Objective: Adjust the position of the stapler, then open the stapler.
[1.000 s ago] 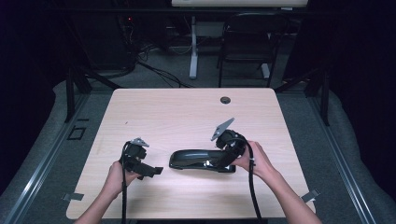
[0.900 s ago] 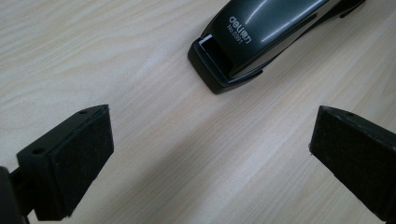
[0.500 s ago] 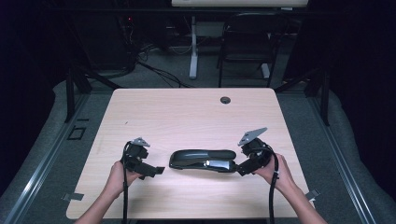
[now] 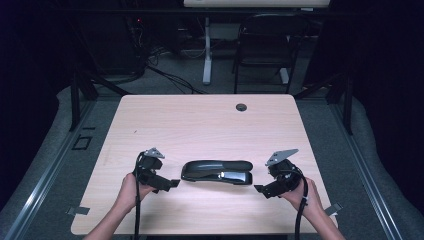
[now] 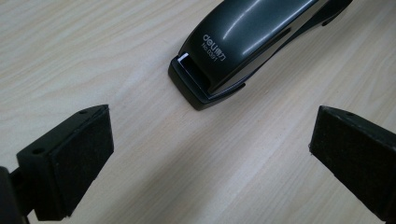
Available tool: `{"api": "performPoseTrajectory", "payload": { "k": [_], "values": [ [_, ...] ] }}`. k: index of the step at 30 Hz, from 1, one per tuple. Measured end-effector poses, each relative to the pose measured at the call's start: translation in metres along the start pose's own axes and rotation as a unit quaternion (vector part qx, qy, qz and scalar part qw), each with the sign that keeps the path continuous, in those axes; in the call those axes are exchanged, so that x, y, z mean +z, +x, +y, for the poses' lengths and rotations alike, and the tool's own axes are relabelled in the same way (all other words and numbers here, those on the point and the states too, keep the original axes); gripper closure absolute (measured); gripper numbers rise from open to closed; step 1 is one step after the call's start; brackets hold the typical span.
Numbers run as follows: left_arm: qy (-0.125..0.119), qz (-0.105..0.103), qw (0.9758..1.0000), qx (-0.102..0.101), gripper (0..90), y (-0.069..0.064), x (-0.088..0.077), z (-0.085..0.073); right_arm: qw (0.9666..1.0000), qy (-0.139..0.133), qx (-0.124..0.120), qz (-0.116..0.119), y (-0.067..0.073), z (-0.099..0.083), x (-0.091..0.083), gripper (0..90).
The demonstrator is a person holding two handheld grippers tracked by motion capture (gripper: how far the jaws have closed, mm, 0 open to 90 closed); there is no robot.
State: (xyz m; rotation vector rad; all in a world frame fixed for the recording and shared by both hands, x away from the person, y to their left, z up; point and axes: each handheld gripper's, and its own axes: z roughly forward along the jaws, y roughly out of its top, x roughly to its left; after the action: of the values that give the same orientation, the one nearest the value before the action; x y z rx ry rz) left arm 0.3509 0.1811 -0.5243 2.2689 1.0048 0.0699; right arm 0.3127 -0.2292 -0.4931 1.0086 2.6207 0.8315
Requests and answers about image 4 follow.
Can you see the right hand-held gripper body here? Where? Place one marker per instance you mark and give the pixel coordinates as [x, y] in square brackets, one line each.
[286, 176]

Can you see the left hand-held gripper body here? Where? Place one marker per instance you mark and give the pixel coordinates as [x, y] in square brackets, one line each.
[148, 166]

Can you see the black stapler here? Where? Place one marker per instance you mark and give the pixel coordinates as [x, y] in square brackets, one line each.
[213, 166]

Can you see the person's left hand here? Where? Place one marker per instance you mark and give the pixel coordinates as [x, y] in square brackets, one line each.
[128, 193]

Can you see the person's right hand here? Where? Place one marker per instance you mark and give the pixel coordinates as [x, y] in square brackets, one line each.
[310, 200]

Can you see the grey tape piece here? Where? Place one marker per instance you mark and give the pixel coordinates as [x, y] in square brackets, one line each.
[333, 209]
[79, 210]

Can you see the black metal stand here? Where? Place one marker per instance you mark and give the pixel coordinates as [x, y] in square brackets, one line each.
[75, 106]
[348, 110]

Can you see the white desk leg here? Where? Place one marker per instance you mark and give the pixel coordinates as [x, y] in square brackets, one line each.
[207, 66]
[284, 76]

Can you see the dark equipment box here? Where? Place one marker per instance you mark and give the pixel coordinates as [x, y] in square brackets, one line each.
[113, 43]

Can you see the dark curtain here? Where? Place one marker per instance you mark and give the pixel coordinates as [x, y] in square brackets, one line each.
[26, 100]
[393, 100]

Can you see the black folding chair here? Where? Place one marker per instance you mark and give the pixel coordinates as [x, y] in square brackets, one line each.
[266, 46]

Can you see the white desk top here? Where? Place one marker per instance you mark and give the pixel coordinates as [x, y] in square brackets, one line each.
[253, 3]

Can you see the aluminium floor rail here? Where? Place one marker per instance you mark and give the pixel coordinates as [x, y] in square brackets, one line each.
[366, 176]
[50, 170]

